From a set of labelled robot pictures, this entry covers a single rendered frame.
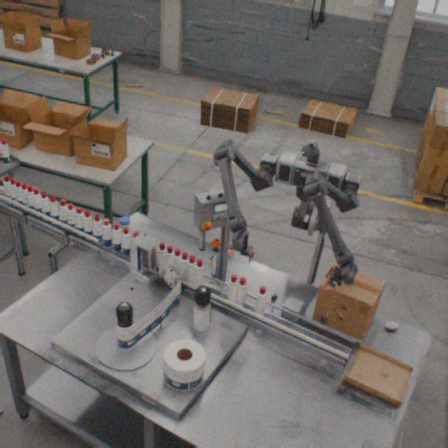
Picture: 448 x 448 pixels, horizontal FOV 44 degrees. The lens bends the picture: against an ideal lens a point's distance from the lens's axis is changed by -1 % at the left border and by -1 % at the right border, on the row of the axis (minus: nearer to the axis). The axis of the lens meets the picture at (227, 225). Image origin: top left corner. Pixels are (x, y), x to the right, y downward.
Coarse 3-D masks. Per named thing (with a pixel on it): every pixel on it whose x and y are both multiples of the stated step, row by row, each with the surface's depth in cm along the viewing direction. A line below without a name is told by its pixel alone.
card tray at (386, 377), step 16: (368, 352) 300; (352, 368) 290; (368, 368) 291; (384, 368) 292; (400, 368) 293; (352, 384) 282; (368, 384) 282; (384, 384) 283; (400, 384) 284; (400, 400) 274
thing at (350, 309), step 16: (320, 288) 301; (352, 288) 299; (368, 288) 299; (320, 304) 307; (336, 304) 301; (352, 304) 295; (368, 304) 290; (336, 320) 306; (352, 320) 301; (368, 320) 296; (352, 336) 306
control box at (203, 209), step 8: (208, 192) 299; (216, 192) 300; (200, 200) 293; (208, 200) 293; (216, 200) 294; (224, 200) 296; (200, 208) 293; (208, 208) 294; (200, 216) 296; (208, 216) 297; (200, 224) 299; (216, 224) 303; (224, 224) 305
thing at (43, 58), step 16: (0, 32) 701; (0, 48) 654; (48, 48) 666; (96, 48) 678; (32, 64) 632; (48, 64) 623; (64, 64) 627; (80, 64) 630; (96, 64) 634; (112, 64) 675; (48, 96) 693; (96, 112) 665
